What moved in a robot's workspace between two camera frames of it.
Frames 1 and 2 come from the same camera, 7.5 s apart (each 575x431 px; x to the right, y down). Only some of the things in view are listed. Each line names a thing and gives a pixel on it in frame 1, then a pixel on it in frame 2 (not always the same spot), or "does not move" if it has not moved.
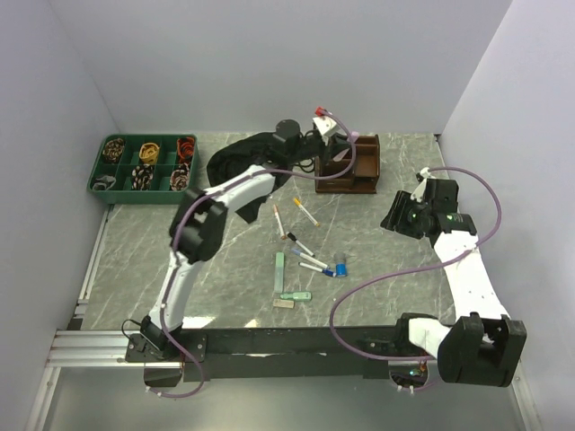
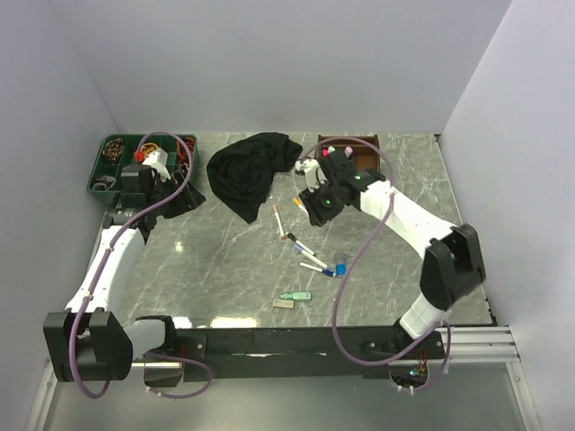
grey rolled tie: (103, 182) does not move
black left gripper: (332, 146) to (158, 183)
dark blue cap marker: (324, 271) does not move
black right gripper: (401, 204) to (318, 215)
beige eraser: (283, 303) does not move
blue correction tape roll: (341, 269) does not move
